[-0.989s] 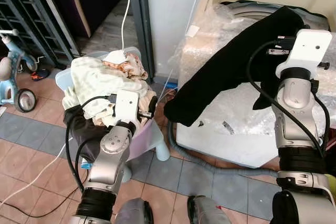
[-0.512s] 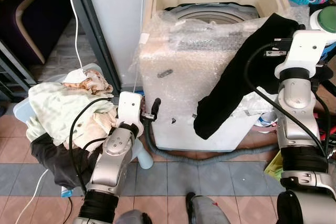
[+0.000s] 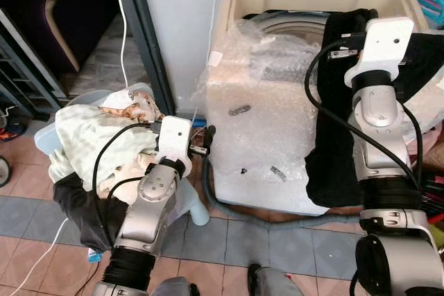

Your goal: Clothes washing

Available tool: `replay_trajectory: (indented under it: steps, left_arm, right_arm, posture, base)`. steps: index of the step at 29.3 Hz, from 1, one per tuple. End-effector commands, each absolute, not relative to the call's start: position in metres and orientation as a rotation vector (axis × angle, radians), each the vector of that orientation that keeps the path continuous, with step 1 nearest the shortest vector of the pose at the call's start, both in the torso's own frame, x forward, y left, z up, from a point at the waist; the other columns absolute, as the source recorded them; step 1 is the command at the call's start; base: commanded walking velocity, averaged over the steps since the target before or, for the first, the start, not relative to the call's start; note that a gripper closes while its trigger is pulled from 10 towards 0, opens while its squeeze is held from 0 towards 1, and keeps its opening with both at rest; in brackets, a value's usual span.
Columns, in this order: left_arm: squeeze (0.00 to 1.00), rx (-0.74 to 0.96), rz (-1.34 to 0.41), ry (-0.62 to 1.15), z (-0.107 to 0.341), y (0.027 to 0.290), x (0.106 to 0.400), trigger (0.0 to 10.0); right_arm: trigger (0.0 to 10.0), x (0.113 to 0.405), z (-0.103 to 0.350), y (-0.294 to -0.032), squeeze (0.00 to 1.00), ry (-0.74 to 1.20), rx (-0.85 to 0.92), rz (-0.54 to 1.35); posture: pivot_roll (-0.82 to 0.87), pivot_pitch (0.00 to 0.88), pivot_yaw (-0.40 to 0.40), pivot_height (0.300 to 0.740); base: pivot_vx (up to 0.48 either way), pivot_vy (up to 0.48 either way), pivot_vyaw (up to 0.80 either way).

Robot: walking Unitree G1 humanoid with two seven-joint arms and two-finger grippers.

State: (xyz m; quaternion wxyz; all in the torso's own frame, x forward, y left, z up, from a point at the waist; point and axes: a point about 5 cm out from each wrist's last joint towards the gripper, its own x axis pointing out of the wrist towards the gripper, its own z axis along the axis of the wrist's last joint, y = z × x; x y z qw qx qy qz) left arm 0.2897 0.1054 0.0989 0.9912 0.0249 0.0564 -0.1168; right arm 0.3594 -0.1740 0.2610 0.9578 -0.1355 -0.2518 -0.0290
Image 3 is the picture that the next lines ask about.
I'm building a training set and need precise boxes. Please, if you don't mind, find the black garment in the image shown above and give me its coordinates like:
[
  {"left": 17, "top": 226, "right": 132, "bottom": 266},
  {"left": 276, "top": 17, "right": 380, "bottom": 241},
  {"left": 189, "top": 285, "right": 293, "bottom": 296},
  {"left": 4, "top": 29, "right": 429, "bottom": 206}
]
[{"left": 305, "top": 9, "right": 444, "bottom": 208}]

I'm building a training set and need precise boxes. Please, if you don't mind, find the clear bubble wrap sheet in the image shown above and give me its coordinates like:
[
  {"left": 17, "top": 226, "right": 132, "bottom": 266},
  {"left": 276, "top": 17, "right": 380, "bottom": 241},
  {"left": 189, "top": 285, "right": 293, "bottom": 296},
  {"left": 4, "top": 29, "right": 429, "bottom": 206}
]
[{"left": 193, "top": 17, "right": 444, "bottom": 186}]

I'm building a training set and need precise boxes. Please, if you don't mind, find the light blue laundry basket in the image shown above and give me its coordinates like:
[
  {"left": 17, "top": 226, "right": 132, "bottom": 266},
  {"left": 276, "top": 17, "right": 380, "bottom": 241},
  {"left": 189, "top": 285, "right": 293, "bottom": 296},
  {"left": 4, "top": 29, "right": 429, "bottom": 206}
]
[{"left": 33, "top": 82, "right": 211, "bottom": 227}]

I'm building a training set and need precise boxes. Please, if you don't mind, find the brown patterned cloth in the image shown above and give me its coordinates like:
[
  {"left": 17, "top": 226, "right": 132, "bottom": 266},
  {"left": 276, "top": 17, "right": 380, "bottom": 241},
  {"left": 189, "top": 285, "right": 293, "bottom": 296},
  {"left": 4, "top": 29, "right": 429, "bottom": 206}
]
[{"left": 103, "top": 94, "right": 164, "bottom": 125}]

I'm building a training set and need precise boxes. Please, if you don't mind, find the light green cloth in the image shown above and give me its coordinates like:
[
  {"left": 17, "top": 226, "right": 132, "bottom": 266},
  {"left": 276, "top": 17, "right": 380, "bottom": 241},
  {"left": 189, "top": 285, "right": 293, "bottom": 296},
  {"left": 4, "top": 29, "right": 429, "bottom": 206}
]
[{"left": 49, "top": 104, "right": 162, "bottom": 191}]

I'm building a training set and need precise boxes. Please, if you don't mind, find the dark grey garment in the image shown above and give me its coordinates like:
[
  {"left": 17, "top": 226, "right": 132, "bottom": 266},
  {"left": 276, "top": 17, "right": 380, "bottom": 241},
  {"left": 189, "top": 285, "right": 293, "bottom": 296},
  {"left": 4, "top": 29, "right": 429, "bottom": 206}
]
[{"left": 53, "top": 171, "right": 143, "bottom": 252}]

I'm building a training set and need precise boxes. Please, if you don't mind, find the grey left robot foot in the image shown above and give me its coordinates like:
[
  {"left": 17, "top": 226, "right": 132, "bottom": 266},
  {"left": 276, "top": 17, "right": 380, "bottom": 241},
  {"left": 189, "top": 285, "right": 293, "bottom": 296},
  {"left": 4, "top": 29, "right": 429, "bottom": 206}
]
[{"left": 149, "top": 277, "right": 202, "bottom": 296}]

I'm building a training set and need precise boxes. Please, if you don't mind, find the grey robot foot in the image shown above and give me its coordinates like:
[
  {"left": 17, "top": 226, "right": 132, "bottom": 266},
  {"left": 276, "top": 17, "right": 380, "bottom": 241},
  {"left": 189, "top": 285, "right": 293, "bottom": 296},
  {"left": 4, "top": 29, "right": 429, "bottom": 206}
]
[
  {"left": 246, "top": 263, "right": 306, "bottom": 296},
  {"left": 149, "top": 277, "right": 202, "bottom": 296}
]

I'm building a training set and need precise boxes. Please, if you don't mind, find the grey right robot foot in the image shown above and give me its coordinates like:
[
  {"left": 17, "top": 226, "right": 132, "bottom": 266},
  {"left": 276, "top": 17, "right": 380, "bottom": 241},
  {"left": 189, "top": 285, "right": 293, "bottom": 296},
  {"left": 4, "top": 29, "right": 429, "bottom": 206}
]
[{"left": 246, "top": 263, "right": 306, "bottom": 296}]

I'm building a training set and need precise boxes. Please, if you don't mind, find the green plastic dustpan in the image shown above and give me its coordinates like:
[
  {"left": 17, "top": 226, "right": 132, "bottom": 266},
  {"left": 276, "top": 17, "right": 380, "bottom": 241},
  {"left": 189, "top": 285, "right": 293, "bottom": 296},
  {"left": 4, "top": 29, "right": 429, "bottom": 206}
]
[{"left": 427, "top": 214, "right": 444, "bottom": 250}]

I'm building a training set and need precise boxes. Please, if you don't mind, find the black wheel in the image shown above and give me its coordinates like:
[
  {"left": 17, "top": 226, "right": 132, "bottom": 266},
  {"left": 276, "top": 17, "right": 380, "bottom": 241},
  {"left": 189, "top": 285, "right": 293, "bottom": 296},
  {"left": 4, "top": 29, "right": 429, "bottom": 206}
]
[{"left": 0, "top": 156, "right": 12, "bottom": 187}]

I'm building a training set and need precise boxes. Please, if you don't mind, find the grey metal rack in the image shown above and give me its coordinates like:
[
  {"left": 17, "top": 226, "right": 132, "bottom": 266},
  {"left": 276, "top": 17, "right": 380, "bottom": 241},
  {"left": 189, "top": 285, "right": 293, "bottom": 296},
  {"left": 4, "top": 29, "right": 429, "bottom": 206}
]
[{"left": 0, "top": 10, "right": 70, "bottom": 120}]

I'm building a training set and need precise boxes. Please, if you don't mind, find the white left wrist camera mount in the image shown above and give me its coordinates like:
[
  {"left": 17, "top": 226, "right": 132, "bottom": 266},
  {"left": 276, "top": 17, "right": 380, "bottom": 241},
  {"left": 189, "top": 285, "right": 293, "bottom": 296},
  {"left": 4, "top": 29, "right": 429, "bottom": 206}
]
[{"left": 157, "top": 116, "right": 194, "bottom": 166}]

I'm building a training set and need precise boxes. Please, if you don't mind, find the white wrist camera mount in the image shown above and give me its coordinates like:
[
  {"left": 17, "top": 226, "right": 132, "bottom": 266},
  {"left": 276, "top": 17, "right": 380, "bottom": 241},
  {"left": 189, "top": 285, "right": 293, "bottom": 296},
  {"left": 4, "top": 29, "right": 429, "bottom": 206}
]
[
  {"left": 345, "top": 17, "right": 415, "bottom": 90},
  {"left": 157, "top": 116, "right": 194, "bottom": 166}
]

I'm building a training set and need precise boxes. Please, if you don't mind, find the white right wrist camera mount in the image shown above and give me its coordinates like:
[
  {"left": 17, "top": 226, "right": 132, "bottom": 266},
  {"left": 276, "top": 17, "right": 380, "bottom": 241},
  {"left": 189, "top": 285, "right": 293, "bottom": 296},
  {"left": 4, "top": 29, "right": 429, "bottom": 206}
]
[{"left": 345, "top": 17, "right": 415, "bottom": 90}]

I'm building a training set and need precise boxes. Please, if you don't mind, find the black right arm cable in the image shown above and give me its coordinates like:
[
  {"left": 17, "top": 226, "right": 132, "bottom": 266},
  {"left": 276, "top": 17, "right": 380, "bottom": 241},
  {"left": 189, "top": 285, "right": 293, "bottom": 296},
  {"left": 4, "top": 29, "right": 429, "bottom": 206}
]
[{"left": 305, "top": 40, "right": 424, "bottom": 189}]

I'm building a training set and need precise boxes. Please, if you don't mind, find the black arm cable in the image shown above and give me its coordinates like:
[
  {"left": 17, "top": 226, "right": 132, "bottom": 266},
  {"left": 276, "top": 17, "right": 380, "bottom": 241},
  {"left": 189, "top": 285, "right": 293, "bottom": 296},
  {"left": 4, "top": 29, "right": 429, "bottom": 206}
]
[
  {"left": 92, "top": 124, "right": 164, "bottom": 248},
  {"left": 305, "top": 40, "right": 424, "bottom": 189}
]

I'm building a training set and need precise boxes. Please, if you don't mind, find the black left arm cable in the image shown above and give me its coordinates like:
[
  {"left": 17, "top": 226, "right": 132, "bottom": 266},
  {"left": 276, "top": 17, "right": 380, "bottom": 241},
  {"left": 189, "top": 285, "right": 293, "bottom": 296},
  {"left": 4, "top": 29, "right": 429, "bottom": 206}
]
[{"left": 92, "top": 124, "right": 164, "bottom": 248}]

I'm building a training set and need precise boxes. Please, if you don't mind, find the grey door frame post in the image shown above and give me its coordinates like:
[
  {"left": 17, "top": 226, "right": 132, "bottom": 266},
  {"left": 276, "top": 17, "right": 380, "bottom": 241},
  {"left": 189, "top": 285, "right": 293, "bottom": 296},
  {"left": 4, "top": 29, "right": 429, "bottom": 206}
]
[{"left": 108, "top": 0, "right": 178, "bottom": 115}]

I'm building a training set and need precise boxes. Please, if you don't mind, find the white hanging cable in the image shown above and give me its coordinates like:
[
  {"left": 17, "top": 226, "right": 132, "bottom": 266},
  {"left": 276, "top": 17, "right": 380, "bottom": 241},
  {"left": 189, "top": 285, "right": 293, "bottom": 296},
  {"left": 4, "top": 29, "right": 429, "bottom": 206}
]
[{"left": 117, "top": 0, "right": 130, "bottom": 92}]

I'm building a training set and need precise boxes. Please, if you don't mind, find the white floor cable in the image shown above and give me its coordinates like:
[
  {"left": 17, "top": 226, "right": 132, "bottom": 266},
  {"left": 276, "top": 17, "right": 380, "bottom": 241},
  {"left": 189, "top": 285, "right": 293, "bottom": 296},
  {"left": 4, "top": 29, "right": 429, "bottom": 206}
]
[{"left": 0, "top": 218, "right": 70, "bottom": 296}]

